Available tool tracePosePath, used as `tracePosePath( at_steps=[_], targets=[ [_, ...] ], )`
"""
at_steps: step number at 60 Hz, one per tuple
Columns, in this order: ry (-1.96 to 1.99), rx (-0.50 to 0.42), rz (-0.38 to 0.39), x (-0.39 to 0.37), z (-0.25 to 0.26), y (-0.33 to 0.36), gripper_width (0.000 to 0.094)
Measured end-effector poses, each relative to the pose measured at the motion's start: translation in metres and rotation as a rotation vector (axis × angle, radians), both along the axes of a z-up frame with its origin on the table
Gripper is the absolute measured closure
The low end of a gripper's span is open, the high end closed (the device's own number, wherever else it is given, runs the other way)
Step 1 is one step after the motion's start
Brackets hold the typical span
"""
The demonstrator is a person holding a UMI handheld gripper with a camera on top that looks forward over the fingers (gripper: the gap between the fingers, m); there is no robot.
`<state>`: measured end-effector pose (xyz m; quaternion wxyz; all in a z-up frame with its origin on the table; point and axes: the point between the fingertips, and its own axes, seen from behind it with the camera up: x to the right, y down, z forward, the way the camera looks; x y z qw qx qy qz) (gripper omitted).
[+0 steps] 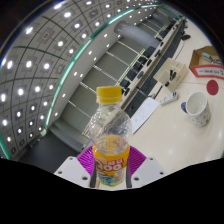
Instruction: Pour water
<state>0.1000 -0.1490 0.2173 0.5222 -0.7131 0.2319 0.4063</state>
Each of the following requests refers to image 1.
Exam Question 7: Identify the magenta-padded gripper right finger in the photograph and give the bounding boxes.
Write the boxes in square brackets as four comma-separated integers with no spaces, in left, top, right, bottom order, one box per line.
[125,145,167,188]

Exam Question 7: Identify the clear bottle with yellow cap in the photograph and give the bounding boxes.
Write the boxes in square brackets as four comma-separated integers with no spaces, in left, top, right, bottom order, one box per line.
[85,85,133,188]

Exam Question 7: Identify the white patterned mug, blue handle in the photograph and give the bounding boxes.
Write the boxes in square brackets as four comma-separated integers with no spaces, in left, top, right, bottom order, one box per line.
[180,91,212,128]

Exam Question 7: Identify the white paper sheet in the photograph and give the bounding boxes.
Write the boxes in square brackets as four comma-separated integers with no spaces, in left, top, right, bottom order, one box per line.
[129,96,161,135]

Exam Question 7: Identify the cardboard box with red label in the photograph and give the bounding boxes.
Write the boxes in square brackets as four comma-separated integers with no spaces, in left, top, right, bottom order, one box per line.
[189,45,224,80]

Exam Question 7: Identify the open beige box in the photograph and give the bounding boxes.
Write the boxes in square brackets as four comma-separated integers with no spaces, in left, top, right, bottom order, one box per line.
[153,57,190,93]

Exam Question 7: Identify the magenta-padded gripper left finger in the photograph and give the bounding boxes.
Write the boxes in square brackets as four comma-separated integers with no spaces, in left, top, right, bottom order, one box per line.
[53,146,98,188]

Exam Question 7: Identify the row of black office chairs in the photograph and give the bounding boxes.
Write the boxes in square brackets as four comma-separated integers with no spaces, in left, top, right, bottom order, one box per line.
[118,19,181,98]

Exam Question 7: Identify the green board eraser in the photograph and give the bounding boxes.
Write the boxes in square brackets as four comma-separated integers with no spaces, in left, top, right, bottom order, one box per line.
[201,52,222,66]

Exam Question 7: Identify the recessed ceiling lights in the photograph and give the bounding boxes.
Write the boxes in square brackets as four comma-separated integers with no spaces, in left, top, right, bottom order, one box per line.
[0,0,161,158]

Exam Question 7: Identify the long curved conference desk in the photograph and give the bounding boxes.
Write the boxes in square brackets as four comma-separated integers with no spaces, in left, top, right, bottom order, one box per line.
[119,15,188,111]

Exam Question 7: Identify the black tool in beige box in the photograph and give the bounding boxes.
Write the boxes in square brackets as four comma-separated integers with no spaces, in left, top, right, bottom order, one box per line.
[169,68,178,82]

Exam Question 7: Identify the flat round red coaster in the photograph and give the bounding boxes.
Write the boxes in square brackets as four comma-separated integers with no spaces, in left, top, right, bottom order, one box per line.
[206,79,220,96]

